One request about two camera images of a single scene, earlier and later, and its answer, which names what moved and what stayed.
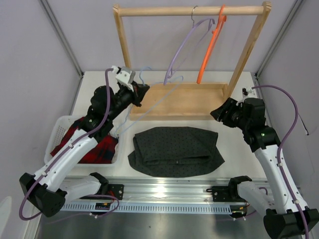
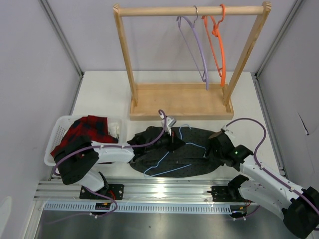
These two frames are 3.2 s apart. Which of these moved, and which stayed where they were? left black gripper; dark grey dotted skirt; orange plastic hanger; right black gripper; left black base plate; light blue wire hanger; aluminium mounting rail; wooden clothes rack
Moved: left black gripper; orange plastic hanger; light blue wire hanger; right black gripper
Stayed: left black base plate; wooden clothes rack; dark grey dotted skirt; aluminium mounting rail
